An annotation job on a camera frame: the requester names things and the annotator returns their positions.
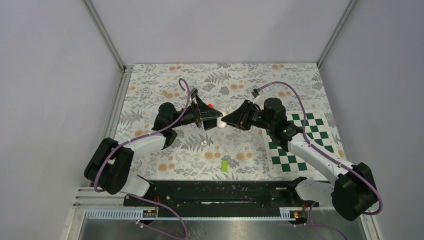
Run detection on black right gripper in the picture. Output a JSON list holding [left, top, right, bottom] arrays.
[[221, 99, 274, 131]]

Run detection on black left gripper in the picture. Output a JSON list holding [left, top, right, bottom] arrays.
[[170, 94, 224, 131]]

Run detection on white oval earbud charging case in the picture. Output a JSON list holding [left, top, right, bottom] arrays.
[[216, 111, 227, 129]]

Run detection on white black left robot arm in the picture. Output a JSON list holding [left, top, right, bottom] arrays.
[[83, 95, 225, 206]]

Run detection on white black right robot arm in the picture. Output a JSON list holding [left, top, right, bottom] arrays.
[[221, 98, 384, 221]]

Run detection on floral patterned table mat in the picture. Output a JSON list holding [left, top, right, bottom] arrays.
[[114, 63, 345, 181]]

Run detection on green toy brick lower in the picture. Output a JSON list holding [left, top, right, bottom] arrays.
[[221, 160, 229, 173]]

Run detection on green white checkerboard mat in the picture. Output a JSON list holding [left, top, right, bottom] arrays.
[[261, 110, 342, 178]]

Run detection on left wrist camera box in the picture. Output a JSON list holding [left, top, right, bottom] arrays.
[[188, 87, 198, 100]]

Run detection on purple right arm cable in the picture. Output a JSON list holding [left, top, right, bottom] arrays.
[[256, 81, 385, 240]]

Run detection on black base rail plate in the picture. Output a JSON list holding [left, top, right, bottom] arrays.
[[144, 180, 312, 218]]

